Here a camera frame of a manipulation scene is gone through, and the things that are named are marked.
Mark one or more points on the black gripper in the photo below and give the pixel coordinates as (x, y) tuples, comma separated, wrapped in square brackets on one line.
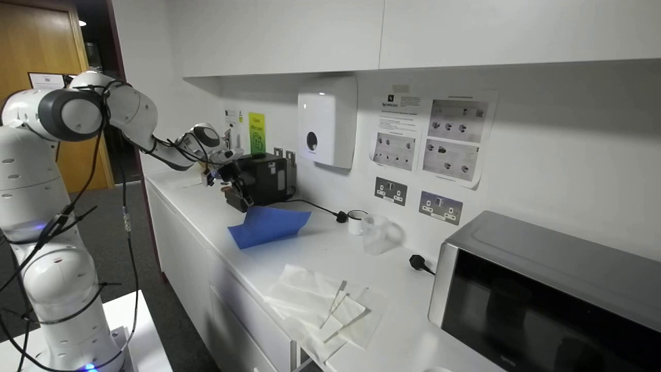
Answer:
[(228, 178)]

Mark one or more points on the blue towel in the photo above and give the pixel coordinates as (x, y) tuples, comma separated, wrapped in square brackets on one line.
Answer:
[(270, 227)]

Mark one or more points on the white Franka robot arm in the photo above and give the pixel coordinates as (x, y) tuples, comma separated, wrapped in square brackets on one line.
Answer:
[(41, 172)]

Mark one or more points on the white paper towel dispenser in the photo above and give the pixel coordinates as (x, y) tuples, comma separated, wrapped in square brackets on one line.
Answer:
[(322, 127)]

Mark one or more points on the black coffee machine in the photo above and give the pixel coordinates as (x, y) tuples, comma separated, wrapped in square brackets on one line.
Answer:
[(270, 178)]

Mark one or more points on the green yellow cleaning sign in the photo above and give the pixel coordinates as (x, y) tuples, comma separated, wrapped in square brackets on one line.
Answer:
[(256, 132)]

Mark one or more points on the white base cabinet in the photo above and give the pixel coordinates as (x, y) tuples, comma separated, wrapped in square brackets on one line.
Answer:
[(199, 290)]

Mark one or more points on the clear plastic bag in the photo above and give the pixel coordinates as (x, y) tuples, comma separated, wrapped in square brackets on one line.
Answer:
[(306, 299)]

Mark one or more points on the thin wooden stirrer stick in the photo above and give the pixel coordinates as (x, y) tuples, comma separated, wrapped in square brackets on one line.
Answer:
[(347, 317), (335, 299)]

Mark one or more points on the clear plastic container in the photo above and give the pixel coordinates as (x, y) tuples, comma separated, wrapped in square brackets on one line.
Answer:
[(384, 235)]

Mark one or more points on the white robot mounting platform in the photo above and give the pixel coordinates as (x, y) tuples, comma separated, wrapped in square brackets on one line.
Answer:
[(145, 332)]

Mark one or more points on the white instruction notice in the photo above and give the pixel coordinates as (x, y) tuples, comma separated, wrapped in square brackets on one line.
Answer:
[(397, 136)]

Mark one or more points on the black power plug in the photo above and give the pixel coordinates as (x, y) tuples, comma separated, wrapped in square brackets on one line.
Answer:
[(417, 262)]

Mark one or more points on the laminated socket photo poster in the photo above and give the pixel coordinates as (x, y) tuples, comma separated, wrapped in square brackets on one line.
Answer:
[(455, 140)]

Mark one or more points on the wooden door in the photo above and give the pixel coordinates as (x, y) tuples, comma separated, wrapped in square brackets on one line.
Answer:
[(34, 37)]

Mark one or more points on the silver microwave oven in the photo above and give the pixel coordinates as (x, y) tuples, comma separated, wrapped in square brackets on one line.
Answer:
[(550, 296)]

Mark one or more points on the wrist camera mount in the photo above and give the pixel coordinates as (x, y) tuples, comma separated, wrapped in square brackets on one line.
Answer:
[(222, 156)]

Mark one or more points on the silver double wall socket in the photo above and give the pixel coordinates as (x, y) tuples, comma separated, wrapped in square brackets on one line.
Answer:
[(392, 191), (441, 207)]

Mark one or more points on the white upper wall cabinet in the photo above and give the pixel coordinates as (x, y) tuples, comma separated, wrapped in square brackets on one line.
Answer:
[(414, 32)]

